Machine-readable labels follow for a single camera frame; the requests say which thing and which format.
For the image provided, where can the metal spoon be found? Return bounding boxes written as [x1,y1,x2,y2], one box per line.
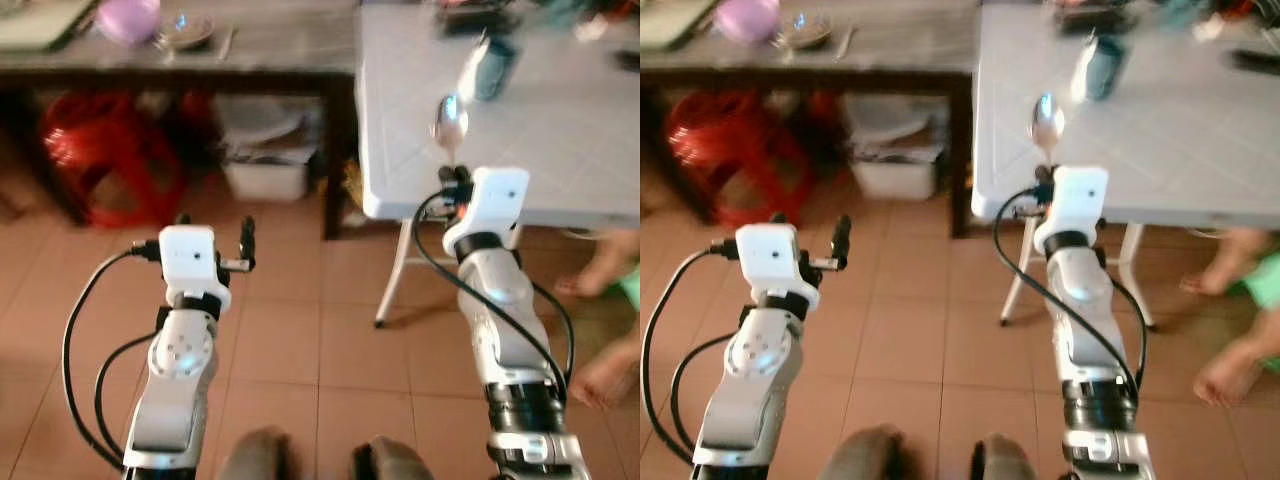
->
[1029,91,1067,169]
[431,94,470,171]

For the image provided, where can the red plastic stool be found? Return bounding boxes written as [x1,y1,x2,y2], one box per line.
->
[40,88,189,229]
[665,88,816,229]

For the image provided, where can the white plastic bin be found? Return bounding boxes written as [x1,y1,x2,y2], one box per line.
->
[214,94,323,204]
[842,92,951,202]

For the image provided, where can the dark teal cup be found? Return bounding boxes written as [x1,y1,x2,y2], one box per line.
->
[1070,31,1133,103]
[458,33,522,104]

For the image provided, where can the white folding table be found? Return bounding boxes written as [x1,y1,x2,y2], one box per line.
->
[970,0,1280,331]
[356,0,641,329]

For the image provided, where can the person's bare foot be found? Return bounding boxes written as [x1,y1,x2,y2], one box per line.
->
[554,229,641,302]
[1179,227,1280,299]
[1193,333,1280,410]
[568,333,641,412]

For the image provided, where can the dark flat dish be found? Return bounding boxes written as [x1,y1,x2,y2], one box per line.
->
[1050,0,1137,37]

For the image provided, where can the dark wooden table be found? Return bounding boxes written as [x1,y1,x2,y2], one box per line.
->
[640,0,979,239]
[0,0,363,242]

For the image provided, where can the clear glass dish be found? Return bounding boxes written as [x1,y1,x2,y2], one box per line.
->
[778,11,837,51]
[158,13,217,53]

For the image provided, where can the grey left robot leg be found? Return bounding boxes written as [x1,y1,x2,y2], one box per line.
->
[818,424,913,480]
[214,427,303,480]

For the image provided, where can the grey robot leg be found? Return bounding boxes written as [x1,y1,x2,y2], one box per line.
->
[818,424,913,480]
[968,432,1046,480]
[214,427,303,480]
[349,434,438,480]

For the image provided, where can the purple bowl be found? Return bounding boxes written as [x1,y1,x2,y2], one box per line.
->
[714,0,783,45]
[94,0,163,47]

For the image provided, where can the pale green tray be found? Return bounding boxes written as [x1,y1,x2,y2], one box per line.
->
[640,0,719,51]
[0,0,98,53]

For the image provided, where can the grey right robot leg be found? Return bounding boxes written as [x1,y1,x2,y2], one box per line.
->
[349,434,438,480]
[968,432,1046,480]

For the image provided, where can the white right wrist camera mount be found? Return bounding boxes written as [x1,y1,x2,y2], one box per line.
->
[1034,164,1111,255]
[442,166,532,257]

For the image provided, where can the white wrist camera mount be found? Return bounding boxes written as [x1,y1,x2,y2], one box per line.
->
[442,166,532,257]
[1034,164,1111,255]
[735,223,813,306]
[157,225,233,312]

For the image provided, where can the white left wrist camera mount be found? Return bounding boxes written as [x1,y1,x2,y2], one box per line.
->
[735,223,813,306]
[157,225,233,312]

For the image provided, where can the long black right arm cable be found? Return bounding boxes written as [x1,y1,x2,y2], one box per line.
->
[411,189,571,403]
[992,187,1141,401]

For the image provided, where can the long black arm cable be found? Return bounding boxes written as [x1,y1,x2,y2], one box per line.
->
[411,189,571,403]
[640,243,741,467]
[61,246,163,471]
[992,187,1141,401]

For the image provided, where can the short black right arm cable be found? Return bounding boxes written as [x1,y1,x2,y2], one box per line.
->
[528,280,577,389]
[1108,278,1149,383]

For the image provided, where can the short black arm cable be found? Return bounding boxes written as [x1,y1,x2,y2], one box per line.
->
[669,332,738,449]
[1108,278,1149,383]
[94,331,161,453]
[528,280,577,389]

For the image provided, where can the long black left arm cable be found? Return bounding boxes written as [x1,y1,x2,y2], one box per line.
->
[61,246,163,471]
[640,243,741,467]

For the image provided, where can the short black left arm cable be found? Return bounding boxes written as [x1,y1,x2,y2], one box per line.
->
[94,331,161,453]
[669,332,738,449]

